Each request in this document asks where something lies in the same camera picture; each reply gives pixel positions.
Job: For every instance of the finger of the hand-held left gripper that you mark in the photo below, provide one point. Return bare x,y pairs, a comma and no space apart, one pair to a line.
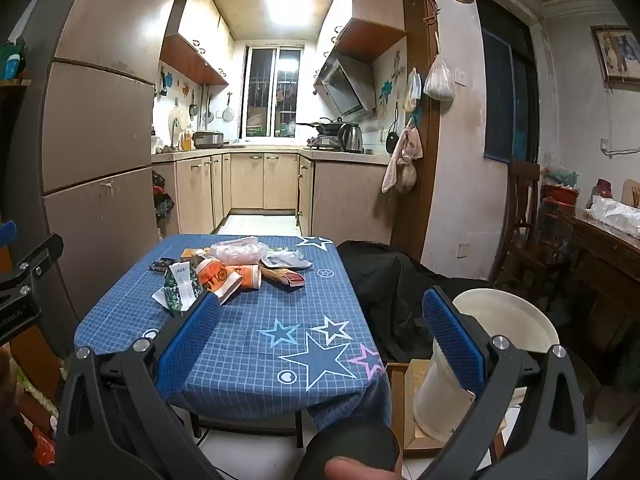
6,232
35,260

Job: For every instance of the framed picture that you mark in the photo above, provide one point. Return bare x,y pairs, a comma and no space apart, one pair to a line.
617,52

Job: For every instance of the small black hanging pan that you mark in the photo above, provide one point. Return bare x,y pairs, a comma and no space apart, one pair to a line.
392,141

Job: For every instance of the dark window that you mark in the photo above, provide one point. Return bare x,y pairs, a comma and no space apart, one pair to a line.
505,85

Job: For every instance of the black plastic garbage bag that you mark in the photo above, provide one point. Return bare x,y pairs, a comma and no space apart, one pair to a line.
162,200

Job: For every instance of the red plastic basin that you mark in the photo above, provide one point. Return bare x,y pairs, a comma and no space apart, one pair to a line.
561,194

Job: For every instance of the orange cardboard box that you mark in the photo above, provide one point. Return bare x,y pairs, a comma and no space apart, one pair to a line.
190,253

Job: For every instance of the brown refrigerator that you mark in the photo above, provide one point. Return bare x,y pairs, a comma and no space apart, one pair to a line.
95,135

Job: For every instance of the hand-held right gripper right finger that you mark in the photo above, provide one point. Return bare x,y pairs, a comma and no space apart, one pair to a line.
455,345

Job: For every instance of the black metal table frame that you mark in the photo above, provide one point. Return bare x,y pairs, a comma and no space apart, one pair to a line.
299,427

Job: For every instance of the orange paper cup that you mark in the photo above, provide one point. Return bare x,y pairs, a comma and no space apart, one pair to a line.
248,276

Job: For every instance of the blue star-print tablecloth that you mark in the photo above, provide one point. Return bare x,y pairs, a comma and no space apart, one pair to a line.
250,320

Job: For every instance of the wooden sideboard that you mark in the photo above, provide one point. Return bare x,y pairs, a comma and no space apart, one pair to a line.
600,270

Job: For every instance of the person's right hand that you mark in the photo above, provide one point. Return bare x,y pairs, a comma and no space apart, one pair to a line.
357,469

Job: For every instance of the black wok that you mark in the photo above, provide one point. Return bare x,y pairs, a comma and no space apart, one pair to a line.
327,127

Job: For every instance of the teal bottle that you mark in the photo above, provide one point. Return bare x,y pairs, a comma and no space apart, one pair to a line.
12,62

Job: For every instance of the beige upper wall cabinet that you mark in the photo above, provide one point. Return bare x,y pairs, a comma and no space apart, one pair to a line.
365,15
200,25

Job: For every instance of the orange plastic bag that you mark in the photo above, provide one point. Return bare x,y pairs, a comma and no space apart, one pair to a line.
42,447

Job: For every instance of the white plastic bucket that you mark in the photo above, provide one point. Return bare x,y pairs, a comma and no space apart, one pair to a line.
505,320

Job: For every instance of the wooden crate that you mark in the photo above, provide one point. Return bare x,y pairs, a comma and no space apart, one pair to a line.
400,410

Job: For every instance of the steel range hood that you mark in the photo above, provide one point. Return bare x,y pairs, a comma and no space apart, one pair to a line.
347,85

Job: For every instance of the black foil packet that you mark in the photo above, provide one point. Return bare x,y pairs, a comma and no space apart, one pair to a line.
162,265

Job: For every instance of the wooden chair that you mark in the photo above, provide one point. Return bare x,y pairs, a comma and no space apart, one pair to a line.
522,220

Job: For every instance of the red gold cigarette pack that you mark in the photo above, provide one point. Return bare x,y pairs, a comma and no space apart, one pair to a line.
290,277

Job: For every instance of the jar with red lid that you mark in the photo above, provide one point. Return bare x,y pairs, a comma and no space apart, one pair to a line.
602,192

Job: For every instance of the green white foil packet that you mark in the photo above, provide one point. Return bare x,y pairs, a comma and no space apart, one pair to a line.
177,287

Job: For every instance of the clear bubble wrap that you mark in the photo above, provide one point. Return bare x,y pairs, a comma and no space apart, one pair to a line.
235,250

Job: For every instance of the beige lower kitchen cabinets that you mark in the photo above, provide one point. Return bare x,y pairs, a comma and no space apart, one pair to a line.
260,180

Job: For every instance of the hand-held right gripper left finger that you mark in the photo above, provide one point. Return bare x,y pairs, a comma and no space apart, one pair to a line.
190,340

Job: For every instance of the hanging pink cloth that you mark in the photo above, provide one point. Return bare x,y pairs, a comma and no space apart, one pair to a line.
400,160

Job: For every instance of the steel kettle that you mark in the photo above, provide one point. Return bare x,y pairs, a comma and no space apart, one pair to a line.
351,137

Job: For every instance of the kitchen window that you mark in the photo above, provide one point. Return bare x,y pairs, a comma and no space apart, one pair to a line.
272,90

